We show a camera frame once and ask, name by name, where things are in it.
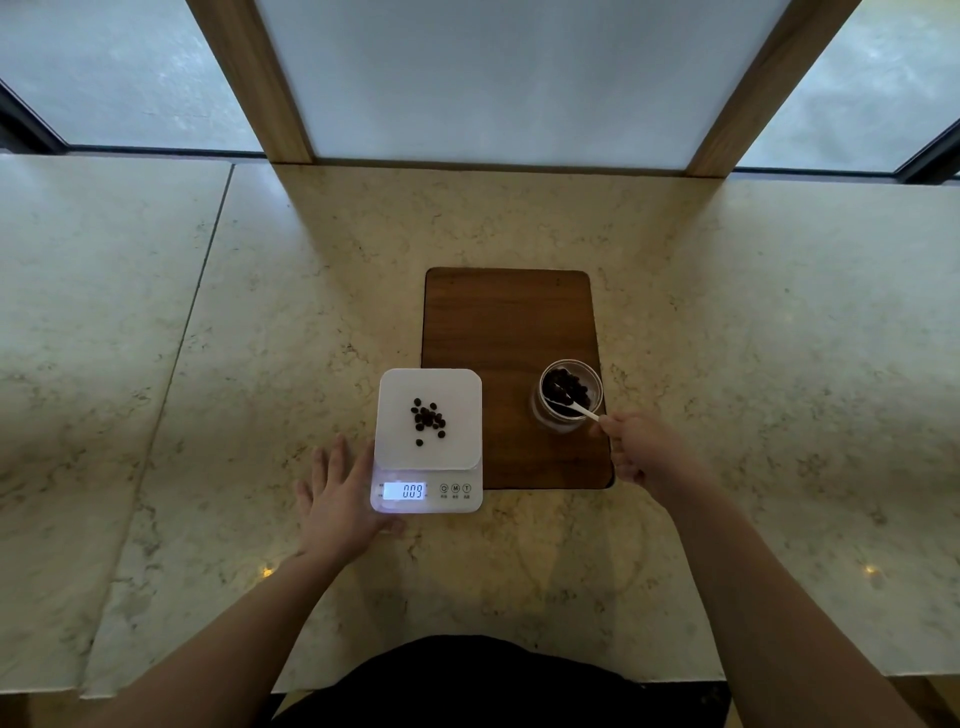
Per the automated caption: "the person's right hand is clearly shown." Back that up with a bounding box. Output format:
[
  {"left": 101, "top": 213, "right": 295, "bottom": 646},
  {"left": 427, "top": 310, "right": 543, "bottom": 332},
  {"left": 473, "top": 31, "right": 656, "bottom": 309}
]
[{"left": 597, "top": 410, "right": 712, "bottom": 505}]

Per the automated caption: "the person's left hand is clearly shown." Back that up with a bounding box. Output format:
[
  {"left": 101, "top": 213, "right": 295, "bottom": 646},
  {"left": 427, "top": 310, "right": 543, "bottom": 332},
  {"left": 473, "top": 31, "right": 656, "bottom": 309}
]
[{"left": 293, "top": 433, "right": 407, "bottom": 572}]

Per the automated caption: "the white plastic spoon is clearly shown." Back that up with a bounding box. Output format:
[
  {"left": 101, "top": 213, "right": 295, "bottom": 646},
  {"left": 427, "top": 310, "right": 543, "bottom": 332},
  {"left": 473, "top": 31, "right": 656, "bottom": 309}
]
[{"left": 549, "top": 395, "right": 603, "bottom": 423}]

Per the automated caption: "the person's left forearm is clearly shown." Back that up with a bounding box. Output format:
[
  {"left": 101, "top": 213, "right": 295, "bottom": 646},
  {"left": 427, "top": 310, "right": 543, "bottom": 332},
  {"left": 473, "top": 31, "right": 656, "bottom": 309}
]
[{"left": 73, "top": 551, "right": 355, "bottom": 728}]

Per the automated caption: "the person's right forearm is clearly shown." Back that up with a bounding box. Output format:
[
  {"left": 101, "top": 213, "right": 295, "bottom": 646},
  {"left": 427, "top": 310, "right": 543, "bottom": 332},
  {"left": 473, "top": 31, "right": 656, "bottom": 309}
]
[{"left": 660, "top": 465, "right": 928, "bottom": 728}]

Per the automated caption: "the clear glass jar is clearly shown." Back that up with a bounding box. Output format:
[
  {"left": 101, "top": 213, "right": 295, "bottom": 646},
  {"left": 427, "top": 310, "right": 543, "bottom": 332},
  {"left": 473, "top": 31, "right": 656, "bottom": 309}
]
[{"left": 531, "top": 359, "right": 606, "bottom": 435}]

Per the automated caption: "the white digital kitchen scale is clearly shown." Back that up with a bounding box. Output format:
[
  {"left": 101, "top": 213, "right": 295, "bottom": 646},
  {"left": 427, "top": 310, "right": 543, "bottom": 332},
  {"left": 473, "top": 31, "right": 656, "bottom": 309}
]
[{"left": 369, "top": 367, "right": 485, "bottom": 516}]

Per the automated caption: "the heap of jarred coffee beans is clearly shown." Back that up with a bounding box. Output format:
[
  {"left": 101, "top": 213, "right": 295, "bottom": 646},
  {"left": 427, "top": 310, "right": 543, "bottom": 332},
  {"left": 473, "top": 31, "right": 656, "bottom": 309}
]
[{"left": 540, "top": 366, "right": 594, "bottom": 419}]

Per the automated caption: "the pile of loose coffee beans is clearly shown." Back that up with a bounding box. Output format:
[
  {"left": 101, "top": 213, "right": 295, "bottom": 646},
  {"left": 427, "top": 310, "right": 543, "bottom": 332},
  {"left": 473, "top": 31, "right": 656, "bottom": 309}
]
[{"left": 409, "top": 396, "right": 449, "bottom": 449}]

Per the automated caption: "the dark wooden board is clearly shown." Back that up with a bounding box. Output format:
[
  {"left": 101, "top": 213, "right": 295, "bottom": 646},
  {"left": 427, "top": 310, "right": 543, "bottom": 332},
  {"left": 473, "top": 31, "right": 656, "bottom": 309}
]
[{"left": 420, "top": 267, "right": 617, "bottom": 492}]

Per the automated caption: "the person's black shirt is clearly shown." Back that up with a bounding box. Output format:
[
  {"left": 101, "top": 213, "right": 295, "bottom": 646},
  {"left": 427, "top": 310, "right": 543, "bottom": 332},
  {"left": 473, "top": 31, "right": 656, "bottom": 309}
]
[{"left": 268, "top": 635, "right": 733, "bottom": 728}]

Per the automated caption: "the frosted white window panel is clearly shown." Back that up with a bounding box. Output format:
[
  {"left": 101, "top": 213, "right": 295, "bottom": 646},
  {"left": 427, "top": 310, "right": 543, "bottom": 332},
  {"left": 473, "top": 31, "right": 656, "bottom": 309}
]
[{"left": 255, "top": 0, "right": 793, "bottom": 173}]

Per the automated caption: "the wooden window post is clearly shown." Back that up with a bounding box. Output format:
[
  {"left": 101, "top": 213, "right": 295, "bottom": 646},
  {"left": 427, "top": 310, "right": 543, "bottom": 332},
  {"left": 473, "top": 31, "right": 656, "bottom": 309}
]
[
  {"left": 185, "top": 0, "right": 317, "bottom": 165},
  {"left": 684, "top": 0, "right": 863, "bottom": 180}
]

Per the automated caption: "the black window frame bar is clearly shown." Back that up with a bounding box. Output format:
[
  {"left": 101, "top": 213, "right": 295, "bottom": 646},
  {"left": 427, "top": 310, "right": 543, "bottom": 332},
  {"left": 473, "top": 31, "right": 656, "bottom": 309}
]
[
  {"left": 895, "top": 118, "right": 960, "bottom": 186},
  {"left": 0, "top": 78, "right": 70, "bottom": 156}
]

